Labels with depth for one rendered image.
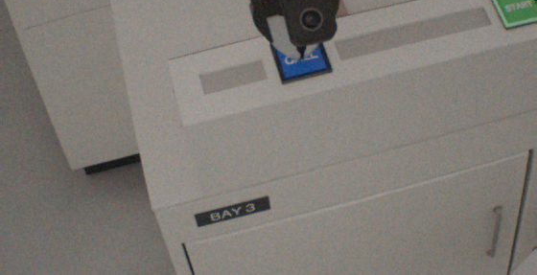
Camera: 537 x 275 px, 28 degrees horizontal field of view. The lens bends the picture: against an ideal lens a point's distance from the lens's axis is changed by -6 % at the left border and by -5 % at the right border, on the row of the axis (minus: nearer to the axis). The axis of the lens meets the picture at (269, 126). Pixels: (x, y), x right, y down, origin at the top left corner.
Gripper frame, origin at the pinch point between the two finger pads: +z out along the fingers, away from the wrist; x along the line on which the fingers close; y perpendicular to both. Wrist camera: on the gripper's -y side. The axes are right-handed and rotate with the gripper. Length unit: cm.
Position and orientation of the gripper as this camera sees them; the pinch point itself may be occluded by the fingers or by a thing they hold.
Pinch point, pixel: (301, 56)
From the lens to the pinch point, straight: 120.5
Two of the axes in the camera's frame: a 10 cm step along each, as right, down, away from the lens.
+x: -9.7, 2.5, -0.6
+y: -2.4, -7.7, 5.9
